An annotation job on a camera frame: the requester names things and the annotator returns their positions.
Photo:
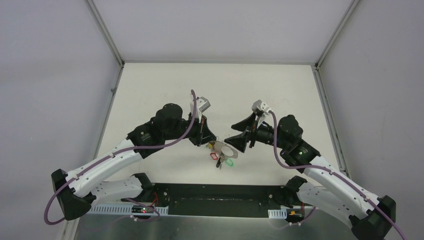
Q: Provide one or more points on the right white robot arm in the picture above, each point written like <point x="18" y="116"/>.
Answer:
<point x="368" y="216"/>

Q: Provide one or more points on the grey perforated key organizer plate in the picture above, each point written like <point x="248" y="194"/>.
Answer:
<point x="223" y="149"/>

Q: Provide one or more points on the left white cable duct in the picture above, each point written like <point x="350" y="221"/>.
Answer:
<point x="121" y="209"/>

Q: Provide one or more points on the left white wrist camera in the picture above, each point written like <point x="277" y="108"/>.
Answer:
<point x="199" y="106"/>

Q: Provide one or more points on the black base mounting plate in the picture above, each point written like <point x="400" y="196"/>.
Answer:
<point x="216" y="200"/>

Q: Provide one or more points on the white cable duct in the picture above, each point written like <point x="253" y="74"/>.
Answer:
<point x="277" y="213"/>
<point x="121" y="209"/>

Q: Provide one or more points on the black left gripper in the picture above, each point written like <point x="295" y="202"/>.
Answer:
<point x="201" y="131"/>

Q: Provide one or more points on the right white cable duct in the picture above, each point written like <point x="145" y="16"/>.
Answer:
<point x="277" y="213"/>

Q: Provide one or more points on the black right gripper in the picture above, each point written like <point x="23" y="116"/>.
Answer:
<point x="239" y="141"/>

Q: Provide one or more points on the green tagged key on plate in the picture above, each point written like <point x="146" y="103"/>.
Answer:
<point x="229" y="162"/>

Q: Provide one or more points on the red tagged key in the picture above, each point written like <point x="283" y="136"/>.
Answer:
<point x="215" y="156"/>

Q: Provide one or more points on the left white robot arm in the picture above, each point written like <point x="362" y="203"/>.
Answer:
<point x="78" y="190"/>

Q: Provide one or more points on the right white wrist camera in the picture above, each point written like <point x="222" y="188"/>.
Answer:
<point x="260" y="108"/>

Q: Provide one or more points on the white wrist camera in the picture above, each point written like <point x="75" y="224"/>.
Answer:
<point x="199" y="106"/>
<point x="260" y="108"/>

